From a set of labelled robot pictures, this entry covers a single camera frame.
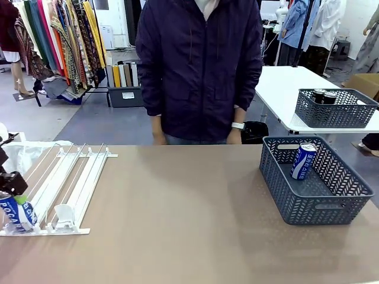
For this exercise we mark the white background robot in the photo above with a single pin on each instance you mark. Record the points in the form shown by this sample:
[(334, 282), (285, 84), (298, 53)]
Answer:
[(281, 13)]

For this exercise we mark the yellow hanging garment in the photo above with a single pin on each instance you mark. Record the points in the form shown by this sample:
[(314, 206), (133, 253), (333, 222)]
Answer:
[(96, 32)]

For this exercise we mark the person in navy jacket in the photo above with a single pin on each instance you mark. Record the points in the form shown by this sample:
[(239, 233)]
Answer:
[(198, 74)]

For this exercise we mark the black waste bin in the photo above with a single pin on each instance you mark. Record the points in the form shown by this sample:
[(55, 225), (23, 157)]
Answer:
[(256, 133)]

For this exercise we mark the teal hanging garment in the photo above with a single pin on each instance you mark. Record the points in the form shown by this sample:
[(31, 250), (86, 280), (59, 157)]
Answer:
[(41, 32)]

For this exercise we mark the white hanging coat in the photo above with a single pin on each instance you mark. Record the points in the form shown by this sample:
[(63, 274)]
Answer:
[(325, 23)]

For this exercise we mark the gray bin with boards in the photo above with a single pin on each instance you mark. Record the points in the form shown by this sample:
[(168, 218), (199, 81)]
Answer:
[(125, 96)]

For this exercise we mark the striped colourful hanging garment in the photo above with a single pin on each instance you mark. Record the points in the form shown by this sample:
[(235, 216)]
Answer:
[(63, 44)]

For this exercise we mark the seated person's foot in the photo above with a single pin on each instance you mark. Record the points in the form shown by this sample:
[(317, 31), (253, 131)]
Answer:
[(371, 143)]

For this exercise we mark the brown cardboard box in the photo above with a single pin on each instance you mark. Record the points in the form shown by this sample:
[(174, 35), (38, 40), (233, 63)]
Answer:
[(362, 85)]

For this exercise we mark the dark plastic stool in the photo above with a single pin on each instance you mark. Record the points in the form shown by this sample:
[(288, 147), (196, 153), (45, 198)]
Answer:
[(340, 48)]

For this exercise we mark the mannequin in gray dress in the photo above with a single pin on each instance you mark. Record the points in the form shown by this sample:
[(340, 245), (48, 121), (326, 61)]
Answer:
[(368, 50)]

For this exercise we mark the white wrist watch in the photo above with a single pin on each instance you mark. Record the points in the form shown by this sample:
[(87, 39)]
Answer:
[(238, 125)]

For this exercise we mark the person's left hand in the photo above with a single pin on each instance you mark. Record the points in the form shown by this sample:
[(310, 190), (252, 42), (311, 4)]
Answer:
[(234, 136)]

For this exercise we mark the white plastic bag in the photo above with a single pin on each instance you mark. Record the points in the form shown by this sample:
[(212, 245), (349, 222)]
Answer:
[(32, 151)]

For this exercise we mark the white side table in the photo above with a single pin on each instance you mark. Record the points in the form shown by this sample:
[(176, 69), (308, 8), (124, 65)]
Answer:
[(278, 88)]

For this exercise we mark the fabric pile on floor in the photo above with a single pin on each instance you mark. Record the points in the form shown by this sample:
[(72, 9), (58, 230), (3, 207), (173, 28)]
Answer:
[(59, 91)]

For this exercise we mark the white floor appliance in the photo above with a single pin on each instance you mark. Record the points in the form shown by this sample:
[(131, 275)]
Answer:
[(106, 37)]

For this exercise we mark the person's right hand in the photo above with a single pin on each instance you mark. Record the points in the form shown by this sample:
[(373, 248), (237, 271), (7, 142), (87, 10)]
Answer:
[(159, 137)]

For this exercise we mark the large gray plastic basket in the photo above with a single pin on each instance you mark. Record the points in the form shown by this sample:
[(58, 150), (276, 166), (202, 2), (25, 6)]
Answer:
[(311, 207)]

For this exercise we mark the mannequin in maroon top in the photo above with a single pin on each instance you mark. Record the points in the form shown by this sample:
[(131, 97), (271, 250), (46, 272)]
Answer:
[(9, 26)]

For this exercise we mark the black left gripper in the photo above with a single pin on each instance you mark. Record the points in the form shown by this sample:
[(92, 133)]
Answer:
[(13, 183)]

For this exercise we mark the blue white drink can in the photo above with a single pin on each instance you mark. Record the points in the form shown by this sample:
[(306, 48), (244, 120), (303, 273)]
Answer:
[(25, 216), (303, 162)]

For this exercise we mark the small gray plastic basket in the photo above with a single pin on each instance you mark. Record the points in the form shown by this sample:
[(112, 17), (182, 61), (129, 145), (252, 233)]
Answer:
[(334, 116)]

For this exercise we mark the mannequin in blue coat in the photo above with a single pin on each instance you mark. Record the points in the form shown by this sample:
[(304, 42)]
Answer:
[(296, 23)]

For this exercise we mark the dark patterned hanging garment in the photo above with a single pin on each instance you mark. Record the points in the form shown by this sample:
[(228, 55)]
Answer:
[(84, 38)]

